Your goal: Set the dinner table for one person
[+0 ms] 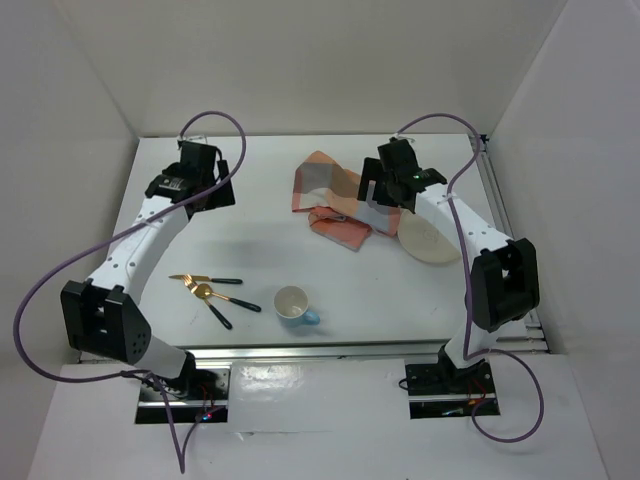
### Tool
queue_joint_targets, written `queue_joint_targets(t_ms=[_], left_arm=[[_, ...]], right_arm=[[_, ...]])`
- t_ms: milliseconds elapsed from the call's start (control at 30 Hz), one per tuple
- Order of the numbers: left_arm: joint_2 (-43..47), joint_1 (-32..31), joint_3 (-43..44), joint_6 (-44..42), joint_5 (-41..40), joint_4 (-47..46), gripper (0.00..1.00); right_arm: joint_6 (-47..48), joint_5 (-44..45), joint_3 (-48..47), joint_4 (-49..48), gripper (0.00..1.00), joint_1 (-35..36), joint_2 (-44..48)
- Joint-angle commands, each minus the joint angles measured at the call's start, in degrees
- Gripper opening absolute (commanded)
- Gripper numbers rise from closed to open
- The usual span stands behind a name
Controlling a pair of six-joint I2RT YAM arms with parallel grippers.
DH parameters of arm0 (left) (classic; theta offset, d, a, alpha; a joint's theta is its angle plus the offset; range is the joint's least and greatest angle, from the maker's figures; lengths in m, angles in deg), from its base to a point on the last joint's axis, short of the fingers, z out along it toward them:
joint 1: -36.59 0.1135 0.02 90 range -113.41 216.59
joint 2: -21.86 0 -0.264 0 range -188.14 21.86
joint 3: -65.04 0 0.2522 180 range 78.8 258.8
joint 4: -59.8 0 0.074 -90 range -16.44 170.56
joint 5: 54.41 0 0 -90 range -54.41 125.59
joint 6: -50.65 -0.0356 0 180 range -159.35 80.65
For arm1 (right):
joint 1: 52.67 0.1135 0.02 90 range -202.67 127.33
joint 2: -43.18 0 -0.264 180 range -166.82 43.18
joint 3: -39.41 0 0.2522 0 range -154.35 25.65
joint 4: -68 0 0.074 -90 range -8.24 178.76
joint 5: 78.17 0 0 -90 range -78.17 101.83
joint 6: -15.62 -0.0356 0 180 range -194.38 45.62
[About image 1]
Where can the blue mug white inside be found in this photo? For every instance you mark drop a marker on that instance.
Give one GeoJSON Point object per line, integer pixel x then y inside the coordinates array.
{"type": "Point", "coordinates": [292, 308]}

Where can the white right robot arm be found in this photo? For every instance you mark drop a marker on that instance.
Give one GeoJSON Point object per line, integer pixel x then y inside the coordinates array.
{"type": "Point", "coordinates": [501, 275]}

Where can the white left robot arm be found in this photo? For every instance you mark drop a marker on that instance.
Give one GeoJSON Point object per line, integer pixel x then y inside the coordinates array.
{"type": "Point", "coordinates": [102, 314]}

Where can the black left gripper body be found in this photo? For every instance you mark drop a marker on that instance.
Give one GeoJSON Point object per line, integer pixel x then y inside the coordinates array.
{"type": "Point", "coordinates": [220, 197]}

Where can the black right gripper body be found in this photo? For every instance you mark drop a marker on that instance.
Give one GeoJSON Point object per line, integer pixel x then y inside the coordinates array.
{"type": "Point", "coordinates": [383, 193]}

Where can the aluminium front rail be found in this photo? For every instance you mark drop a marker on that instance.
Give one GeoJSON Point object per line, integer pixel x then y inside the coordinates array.
{"type": "Point", "coordinates": [401, 349]}

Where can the cream round plate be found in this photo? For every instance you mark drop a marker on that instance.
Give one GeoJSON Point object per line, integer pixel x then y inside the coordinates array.
{"type": "Point", "coordinates": [424, 242]}

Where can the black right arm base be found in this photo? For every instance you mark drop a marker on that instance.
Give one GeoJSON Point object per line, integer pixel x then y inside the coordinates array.
{"type": "Point", "coordinates": [431, 395]}

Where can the aluminium side rail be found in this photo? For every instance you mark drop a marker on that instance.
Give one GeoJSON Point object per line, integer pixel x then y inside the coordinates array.
{"type": "Point", "coordinates": [525, 335]}

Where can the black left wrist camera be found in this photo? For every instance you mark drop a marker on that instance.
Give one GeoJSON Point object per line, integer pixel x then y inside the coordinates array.
{"type": "Point", "coordinates": [200, 155]}

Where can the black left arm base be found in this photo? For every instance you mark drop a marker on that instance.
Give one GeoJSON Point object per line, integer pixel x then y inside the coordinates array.
{"type": "Point", "coordinates": [205, 398]}

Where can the orange checkered cloth placemat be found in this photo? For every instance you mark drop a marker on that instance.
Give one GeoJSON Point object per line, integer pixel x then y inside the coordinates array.
{"type": "Point", "coordinates": [327, 194]}

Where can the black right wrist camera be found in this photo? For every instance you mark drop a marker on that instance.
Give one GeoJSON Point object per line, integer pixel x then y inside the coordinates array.
{"type": "Point", "coordinates": [398, 158]}

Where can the gold knife black handle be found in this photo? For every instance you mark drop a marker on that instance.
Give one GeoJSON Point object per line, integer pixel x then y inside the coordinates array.
{"type": "Point", "coordinates": [201, 278]}

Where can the gold spoon black handle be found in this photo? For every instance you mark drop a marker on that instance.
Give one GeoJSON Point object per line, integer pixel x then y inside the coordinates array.
{"type": "Point", "coordinates": [225, 298]}

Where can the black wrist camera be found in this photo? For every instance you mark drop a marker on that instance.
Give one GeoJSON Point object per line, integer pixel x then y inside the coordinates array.
{"type": "Point", "coordinates": [398, 158]}
{"type": "Point", "coordinates": [200, 155]}

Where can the gold fork black handle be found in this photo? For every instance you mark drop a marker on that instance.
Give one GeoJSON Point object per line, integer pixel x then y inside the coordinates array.
{"type": "Point", "coordinates": [191, 285]}

